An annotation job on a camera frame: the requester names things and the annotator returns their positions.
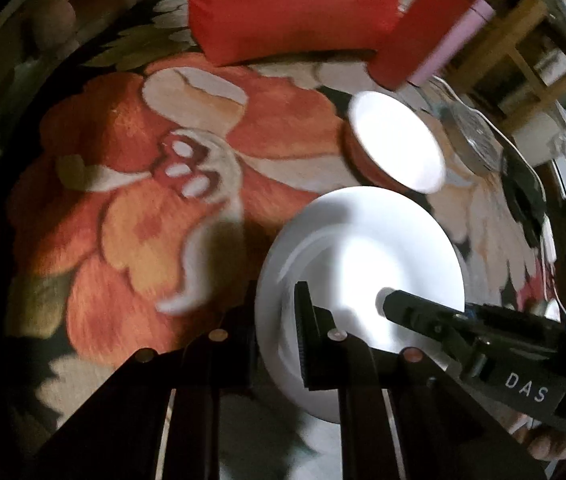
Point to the white bear-print plate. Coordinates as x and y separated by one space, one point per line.
363 240

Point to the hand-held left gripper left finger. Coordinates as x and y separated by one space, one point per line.
233 360

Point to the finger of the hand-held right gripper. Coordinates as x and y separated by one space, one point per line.
423 315

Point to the black flat device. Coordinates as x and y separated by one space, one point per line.
523 190

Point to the floral blanket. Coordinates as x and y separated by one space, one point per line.
113 210

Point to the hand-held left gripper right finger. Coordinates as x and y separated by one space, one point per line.
305 340

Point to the brown bowl white inside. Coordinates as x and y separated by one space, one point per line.
398 140

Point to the pink bottle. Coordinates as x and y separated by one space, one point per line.
455 35

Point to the red pillow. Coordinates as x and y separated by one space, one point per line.
288 10

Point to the person's right hand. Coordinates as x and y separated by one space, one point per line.
553 445

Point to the clear glass dish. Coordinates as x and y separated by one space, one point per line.
473 135

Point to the white container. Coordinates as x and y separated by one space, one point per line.
538 130

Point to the wooden shelf frame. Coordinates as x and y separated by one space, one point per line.
518 45

